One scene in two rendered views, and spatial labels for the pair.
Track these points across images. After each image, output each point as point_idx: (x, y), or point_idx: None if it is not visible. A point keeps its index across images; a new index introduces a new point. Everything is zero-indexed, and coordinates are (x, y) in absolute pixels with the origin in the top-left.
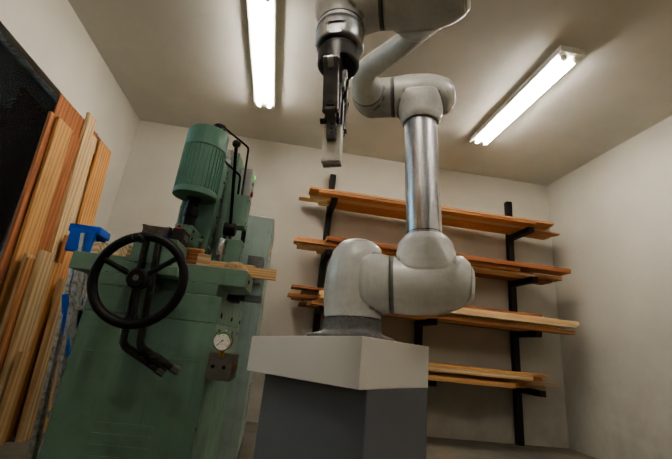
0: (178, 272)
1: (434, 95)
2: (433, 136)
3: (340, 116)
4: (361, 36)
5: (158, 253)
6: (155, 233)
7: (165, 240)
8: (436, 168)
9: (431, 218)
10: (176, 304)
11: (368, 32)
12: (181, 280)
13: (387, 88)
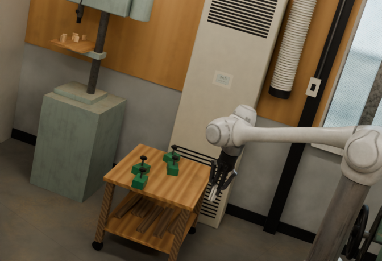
0: (380, 239)
1: (343, 156)
2: (337, 193)
3: (214, 182)
4: (224, 148)
5: (377, 222)
6: (365, 208)
7: (362, 214)
8: (327, 220)
9: (307, 256)
10: (351, 253)
11: None
12: (354, 241)
13: None
